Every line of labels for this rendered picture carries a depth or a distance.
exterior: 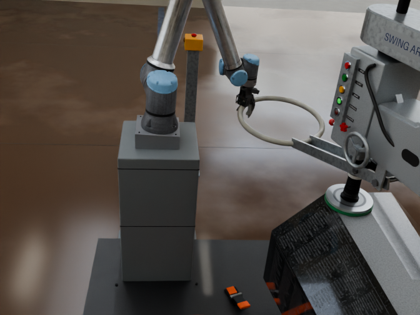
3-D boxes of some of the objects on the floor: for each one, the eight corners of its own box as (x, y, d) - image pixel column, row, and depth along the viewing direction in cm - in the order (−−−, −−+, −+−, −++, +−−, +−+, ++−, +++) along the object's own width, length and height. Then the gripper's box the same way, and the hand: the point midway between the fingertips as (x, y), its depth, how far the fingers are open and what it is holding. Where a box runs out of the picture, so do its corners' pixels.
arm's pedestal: (112, 290, 269) (105, 164, 225) (119, 231, 312) (114, 115, 267) (200, 289, 275) (210, 165, 230) (195, 231, 317) (203, 117, 272)
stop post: (199, 162, 389) (207, 31, 332) (199, 176, 372) (209, 40, 315) (174, 162, 387) (179, 30, 330) (174, 175, 370) (179, 39, 313)
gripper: (234, 84, 265) (230, 116, 278) (252, 90, 260) (247, 124, 272) (242, 79, 271) (238, 110, 283) (260, 85, 266) (255, 118, 278)
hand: (245, 114), depth 279 cm, fingers closed on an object, 4 cm apart
